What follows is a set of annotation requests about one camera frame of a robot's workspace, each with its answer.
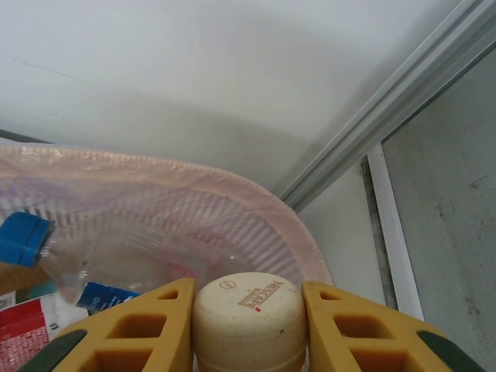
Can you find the aluminium frame post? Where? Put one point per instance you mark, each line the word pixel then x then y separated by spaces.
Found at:
pixel 387 104

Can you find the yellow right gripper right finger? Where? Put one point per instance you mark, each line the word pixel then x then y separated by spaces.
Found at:
pixel 368 337

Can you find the pink plastic bin liner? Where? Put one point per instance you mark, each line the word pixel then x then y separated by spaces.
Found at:
pixel 116 166

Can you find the clear bottle red cap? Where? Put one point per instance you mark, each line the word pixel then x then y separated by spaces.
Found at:
pixel 23 329

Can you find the white window frame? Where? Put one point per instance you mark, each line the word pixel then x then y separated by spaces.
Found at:
pixel 391 232

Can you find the beige slatted plastic bin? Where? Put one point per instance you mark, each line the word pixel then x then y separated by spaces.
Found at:
pixel 267 240

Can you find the brown Nescafe bottle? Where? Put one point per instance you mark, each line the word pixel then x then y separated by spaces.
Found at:
pixel 248 317

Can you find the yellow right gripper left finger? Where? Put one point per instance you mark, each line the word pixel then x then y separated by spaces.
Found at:
pixel 128 333

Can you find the clear bottle blue label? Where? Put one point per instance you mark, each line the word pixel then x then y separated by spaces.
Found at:
pixel 23 240

